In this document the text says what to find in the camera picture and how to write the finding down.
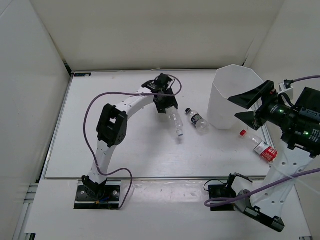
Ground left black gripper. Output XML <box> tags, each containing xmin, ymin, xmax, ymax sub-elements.
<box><xmin>154</xmin><ymin>86</ymin><xmax>178</xmax><ymax>113</ymax></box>

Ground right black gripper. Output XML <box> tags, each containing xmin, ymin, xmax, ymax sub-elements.
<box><xmin>227</xmin><ymin>81</ymin><xmax>297</xmax><ymax>131</ymax></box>

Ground large clear plastic bottle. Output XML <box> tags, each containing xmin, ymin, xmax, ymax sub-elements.
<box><xmin>166</xmin><ymin>106</ymin><xmax>184</xmax><ymax>138</ymax></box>

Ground small black-capped plastic bottle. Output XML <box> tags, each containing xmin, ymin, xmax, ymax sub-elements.
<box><xmin>185</xmin><ymin>108</ymin><xmax>209</xmax><ymax>135</ymax></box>

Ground red-labelled clear plastic bottle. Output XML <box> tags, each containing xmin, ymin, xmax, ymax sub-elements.
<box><xmin>239</xmin><ymin>130</ymin><xmax>278</xmax><ymax>163</ymax></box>

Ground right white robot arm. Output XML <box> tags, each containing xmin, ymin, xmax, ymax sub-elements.
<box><xmin>224</xmin><ymin>80</ymin><xmax>320</xmax><ymax>233</ymax></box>

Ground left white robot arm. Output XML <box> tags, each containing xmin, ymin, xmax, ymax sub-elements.
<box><xmin>81</xmin><ymin>73</ymin><xmax>178</xmax><ymax>200</ymax></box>

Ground white octagonal plastic bin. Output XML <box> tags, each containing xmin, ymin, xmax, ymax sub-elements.
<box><xmin>206</xmin><ymin>64</ymin><xmax>265</xmax><ymax>130</ymax></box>

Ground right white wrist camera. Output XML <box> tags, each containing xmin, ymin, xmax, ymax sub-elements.
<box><xmin>278</xmin><ymin>79</ymin><xmax>294</xmax><ymax>100</ymax></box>

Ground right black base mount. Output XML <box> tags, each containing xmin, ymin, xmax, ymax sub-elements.
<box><xmin>203</xmin><ymin>179</ymin><xmax>236</xmax><ymax>212</ymax></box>

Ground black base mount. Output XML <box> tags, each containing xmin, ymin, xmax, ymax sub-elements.
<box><xmin>73</xmin><ymin>181</ymin><xmax>121</xmax><ymax>210</ymax></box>
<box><xmin>203</xmin><ymin>179</ymin><xmax>236</xmax><ymax>212</ymax></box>

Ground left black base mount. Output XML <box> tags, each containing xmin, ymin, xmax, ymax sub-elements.
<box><xmin>73</xmin><ymin>181</ymin><xmax>121</xmax><ymax>210</ymax></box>

